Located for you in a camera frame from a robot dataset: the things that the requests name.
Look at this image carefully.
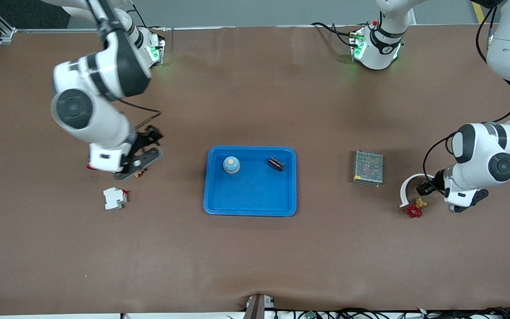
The light blue bell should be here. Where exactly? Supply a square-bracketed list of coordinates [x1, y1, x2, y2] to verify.
[223, 156, 241, 175]

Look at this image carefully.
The blue plastic tray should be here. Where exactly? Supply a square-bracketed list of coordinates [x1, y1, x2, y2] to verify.
[204, 146, 298, 217]

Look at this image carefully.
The white curved pipe clamp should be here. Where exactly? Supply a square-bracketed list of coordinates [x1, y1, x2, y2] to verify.
[398, 173, 437, 209]

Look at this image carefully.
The brass valve red handwheel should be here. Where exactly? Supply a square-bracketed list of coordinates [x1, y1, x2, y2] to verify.
[406, 197, 428, 219]

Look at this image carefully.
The white circuit breaker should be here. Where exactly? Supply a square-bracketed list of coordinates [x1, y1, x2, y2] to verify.
[103, 187, 128, 212]

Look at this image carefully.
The metal mesh power supply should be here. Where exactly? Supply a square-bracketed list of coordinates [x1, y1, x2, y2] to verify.
[352, 151, 384, 187]

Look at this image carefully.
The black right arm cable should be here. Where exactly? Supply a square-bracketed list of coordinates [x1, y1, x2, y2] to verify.
[116, 98, 162, 131]

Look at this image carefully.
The black cable bundle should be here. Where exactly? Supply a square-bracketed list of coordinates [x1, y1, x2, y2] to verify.
[277, 307, 510, 319]

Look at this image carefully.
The black base cable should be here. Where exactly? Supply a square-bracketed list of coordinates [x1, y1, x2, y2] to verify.
[311, 21, 357, 47]

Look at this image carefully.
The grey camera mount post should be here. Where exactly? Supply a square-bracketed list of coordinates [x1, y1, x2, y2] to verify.
[243, 294, 276, 319]

